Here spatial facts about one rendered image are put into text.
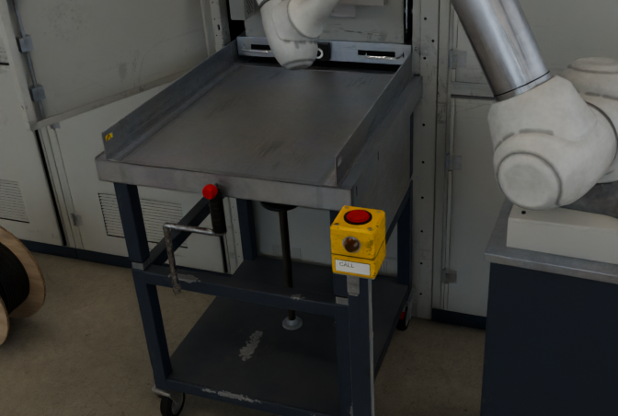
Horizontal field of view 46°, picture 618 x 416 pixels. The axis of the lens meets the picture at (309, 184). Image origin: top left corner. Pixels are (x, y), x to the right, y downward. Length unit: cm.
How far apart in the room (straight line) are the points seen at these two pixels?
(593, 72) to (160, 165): 92
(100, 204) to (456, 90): 138
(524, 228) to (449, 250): 86
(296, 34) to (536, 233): 67
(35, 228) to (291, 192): 168
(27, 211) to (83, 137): 49
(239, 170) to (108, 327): 117
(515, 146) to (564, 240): 30
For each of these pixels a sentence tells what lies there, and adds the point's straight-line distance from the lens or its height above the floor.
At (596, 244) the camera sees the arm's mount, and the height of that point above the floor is 79.
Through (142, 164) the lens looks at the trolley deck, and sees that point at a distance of 169.
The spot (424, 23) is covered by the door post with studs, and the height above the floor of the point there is 100.
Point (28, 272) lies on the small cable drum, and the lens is 260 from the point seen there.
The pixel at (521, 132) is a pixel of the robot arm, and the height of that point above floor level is 105.
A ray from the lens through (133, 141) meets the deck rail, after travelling 180.
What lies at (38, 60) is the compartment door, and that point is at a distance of 200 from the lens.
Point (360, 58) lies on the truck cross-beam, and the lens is 215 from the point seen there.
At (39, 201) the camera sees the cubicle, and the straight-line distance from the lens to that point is 296.
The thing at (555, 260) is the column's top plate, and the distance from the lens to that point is 147.
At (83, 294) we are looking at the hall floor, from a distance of 282.
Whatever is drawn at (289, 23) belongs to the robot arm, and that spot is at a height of 111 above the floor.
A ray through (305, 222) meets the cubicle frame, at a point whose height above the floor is 32.
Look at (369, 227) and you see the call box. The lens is 125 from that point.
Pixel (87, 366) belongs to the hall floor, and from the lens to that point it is 249.
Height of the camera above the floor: 155
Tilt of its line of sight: 28 degrees down
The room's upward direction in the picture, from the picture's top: 4 degrees counter-clockwise
